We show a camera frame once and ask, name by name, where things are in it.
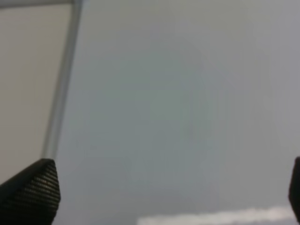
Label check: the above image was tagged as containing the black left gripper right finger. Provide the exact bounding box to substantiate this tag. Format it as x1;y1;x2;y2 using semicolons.
288;157;300;224

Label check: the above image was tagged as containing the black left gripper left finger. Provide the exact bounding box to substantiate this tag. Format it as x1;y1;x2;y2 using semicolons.
0;158;61;225

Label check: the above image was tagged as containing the white whiteboard with aluminium frame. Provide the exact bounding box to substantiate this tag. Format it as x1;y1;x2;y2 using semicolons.
0;0;300;225

